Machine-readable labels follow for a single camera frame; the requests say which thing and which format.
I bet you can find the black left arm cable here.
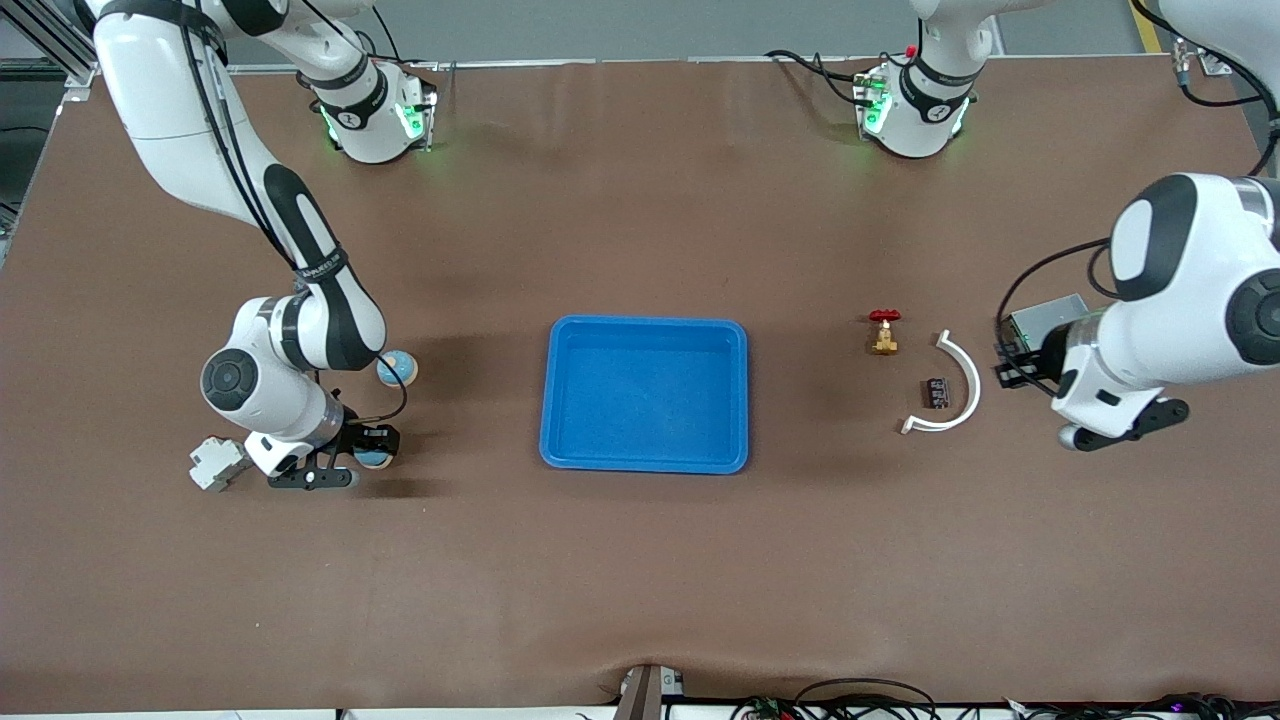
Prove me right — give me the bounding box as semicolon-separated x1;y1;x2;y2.
997;0;1280;351

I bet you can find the black cable bunch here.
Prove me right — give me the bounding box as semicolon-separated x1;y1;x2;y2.
1000;690;1280;720

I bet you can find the blue plastic tray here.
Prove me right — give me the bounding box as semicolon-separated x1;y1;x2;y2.
539;316;750;475

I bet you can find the white circuit breaker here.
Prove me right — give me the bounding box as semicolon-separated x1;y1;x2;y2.
188;436;251;493

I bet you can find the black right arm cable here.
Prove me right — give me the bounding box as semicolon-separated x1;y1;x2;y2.
180;0;409;423

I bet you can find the brown table cover mat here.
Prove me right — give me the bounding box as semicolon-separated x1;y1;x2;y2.
0;55;1280;713

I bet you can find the black looped cable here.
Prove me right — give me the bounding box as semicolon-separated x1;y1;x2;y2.
795;678;939;720

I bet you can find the silver metal box module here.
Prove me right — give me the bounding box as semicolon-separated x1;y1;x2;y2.
1006;293;1091;351

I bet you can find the white curved plastic clip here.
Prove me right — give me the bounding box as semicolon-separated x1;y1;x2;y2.
900;330;983;435

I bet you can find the grey table edge bracket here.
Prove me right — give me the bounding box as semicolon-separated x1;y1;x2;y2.
612;664;687;720

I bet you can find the black base connector cable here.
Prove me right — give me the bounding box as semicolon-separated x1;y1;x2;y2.
765;48;871;106

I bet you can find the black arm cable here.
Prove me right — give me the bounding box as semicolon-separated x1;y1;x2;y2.
180;0;409;423
997;0;1280;351

